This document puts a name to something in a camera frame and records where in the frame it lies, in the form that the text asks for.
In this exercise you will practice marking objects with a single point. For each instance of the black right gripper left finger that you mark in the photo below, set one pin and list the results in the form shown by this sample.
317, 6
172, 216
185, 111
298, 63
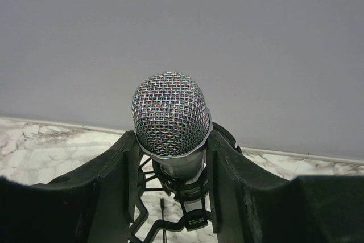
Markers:
93, 203

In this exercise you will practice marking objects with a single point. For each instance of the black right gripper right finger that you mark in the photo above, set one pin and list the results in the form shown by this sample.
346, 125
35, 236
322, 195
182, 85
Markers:
250, 204

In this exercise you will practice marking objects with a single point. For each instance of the silver microphone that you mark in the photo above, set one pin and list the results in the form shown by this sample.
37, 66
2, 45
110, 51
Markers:
172, 123

